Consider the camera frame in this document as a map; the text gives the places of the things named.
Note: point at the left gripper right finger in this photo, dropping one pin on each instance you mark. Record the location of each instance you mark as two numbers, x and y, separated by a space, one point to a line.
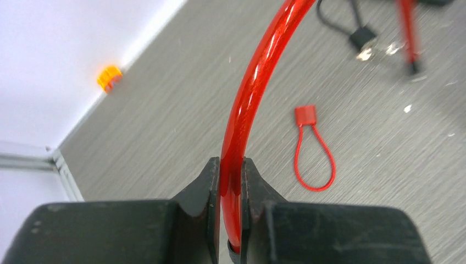
275 230

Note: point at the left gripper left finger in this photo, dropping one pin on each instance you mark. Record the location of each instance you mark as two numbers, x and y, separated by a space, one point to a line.
183 229

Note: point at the red cable padlock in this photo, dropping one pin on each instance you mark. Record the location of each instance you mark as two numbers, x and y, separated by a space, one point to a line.
307 116

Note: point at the small silver keys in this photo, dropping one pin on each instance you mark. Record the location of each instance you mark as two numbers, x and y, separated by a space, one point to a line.
365 54

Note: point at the black cable padlock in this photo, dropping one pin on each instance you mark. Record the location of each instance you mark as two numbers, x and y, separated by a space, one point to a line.
362 38

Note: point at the orange toy block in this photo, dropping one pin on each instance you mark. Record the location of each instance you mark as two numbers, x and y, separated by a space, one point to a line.
109 77

